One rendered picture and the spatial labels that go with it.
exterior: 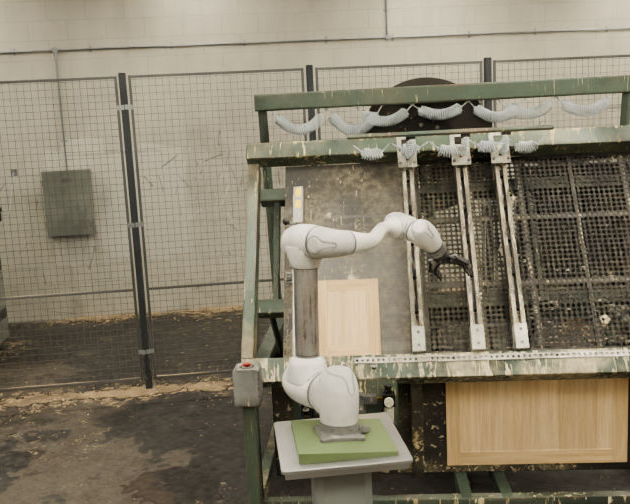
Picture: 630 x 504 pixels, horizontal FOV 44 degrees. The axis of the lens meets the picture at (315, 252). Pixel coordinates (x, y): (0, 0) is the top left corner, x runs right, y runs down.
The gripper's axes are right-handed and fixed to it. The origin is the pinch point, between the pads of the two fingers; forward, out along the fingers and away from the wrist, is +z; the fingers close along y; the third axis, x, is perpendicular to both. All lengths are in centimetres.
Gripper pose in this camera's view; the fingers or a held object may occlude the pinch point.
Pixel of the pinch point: (454, 274)
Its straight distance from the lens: 369.2
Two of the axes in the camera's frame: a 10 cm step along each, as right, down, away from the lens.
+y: 8.6, -1.9, -4.7
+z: 5.0, 5.3, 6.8
